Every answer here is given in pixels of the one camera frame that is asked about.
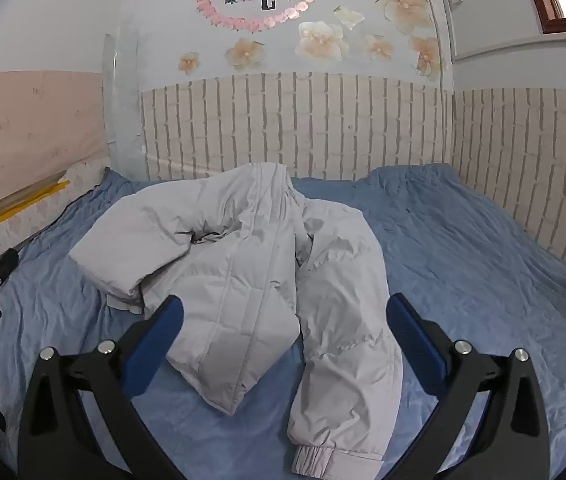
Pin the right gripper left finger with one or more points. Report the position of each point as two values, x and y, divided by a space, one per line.
78 419

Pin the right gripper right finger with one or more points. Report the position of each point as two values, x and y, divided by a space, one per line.
511 439

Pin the light grey puffer jacket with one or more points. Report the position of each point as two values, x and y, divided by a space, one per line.
259 266

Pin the pink floral curtain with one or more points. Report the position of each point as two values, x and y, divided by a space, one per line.
49 121

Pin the blue bed sheet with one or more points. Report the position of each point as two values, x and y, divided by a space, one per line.
460 259

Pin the clear plastic sheet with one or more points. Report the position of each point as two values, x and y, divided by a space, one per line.
121 103

